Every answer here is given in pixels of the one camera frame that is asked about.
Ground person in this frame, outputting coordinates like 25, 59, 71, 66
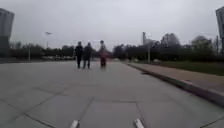
74, 41, 85, 70
82, 41, 93, 70
97, 39, 109, 69

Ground grey concrete slab pavement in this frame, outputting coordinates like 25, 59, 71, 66
0, 59, 224, 128

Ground tall pale chimney tower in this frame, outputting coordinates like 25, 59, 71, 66
142, 31, 147, 46

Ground row of dark trees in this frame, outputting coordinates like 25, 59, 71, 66
8, 32, 224, 63

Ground robot's own part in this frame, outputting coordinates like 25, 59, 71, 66
69, 119, 80, 128
134, 118, 146, 128

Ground street lamp pole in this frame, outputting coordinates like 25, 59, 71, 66
44, 31, 53, 51

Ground grey stone kerb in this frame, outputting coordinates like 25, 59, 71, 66
123, 61, 224, 108

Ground reddish brick path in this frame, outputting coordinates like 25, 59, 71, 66
128, 61, 224, 95

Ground green grass strip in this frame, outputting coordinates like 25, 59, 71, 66
139, 59, 224, 77

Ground tall grey building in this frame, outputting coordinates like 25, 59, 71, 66
0, 7, 16, 58

